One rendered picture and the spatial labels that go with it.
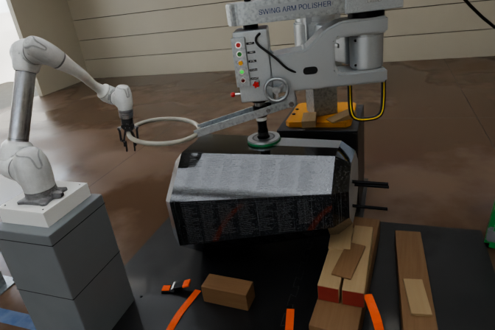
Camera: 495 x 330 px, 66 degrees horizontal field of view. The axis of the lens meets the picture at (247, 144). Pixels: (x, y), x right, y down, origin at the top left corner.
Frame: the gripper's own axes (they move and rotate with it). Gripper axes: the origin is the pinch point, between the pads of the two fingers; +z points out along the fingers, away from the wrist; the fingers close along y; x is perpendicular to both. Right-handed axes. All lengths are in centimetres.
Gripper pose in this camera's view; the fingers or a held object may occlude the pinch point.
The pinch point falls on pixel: (130, 146)
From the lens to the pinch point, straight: 267.4
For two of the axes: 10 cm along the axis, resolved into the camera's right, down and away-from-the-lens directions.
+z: 0.0, 9.2, 4.0
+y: 9.8, -0.8, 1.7
